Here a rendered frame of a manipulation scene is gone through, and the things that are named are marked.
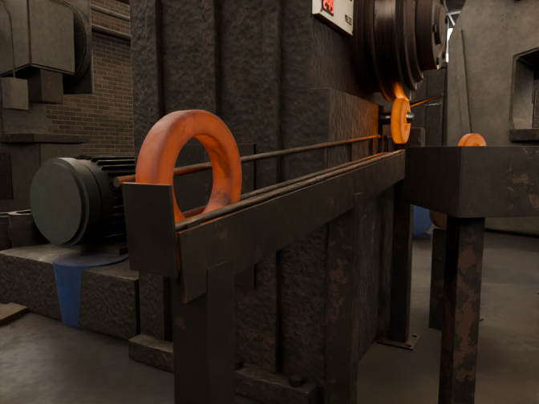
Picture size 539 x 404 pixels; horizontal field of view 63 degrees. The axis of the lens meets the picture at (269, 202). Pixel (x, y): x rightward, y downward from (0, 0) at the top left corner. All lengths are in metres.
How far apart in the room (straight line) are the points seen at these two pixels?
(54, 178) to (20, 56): 3.40
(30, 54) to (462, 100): 4.19
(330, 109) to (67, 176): 1.18
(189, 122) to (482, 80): 3.87
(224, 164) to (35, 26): 4.79
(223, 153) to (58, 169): 1.43
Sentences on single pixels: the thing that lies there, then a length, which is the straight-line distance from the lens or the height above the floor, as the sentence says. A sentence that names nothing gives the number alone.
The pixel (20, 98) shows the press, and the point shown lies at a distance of 5.14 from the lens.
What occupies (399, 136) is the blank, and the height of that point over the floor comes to 0.76.
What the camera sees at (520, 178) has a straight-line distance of 0.97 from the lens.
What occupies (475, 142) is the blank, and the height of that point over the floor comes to 0.75.
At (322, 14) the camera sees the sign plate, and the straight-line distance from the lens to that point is 1.24.
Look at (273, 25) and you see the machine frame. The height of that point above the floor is 1.04.
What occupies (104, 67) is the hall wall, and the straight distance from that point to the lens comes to 8.57.
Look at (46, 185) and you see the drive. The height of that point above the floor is 0.56.
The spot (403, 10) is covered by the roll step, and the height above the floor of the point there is 1.11.
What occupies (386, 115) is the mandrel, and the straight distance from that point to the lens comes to 1.59.
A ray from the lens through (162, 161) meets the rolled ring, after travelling 0.53.
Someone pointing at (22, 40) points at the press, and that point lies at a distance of 5.34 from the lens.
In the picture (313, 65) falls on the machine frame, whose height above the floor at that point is 0.93.
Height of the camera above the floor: 0.71
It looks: 7 degrees down
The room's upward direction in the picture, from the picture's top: straight up
